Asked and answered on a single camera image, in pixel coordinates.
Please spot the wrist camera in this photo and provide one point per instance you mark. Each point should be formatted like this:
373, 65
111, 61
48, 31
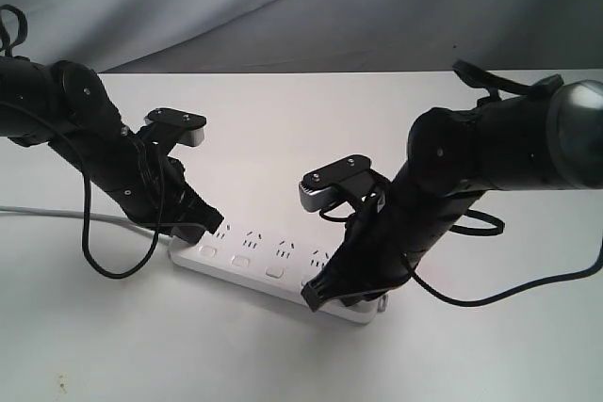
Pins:
167, 127
348, 180

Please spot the grey backdrop cloth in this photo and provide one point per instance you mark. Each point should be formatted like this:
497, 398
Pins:
313, 35

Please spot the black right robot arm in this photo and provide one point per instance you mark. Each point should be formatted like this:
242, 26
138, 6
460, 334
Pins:
544, 136

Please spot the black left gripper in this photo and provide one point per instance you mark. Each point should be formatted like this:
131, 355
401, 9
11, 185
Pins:
154, 192

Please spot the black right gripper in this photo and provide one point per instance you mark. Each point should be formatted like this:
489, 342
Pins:
371, 259

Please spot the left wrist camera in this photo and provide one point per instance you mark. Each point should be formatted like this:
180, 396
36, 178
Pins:
167, 127

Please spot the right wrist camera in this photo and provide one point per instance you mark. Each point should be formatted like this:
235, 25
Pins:
348, 180

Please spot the white five-socket power strip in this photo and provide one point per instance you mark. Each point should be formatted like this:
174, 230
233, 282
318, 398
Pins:
260, 259

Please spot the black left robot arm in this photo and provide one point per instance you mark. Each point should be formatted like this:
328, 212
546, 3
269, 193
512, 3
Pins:
66, 106

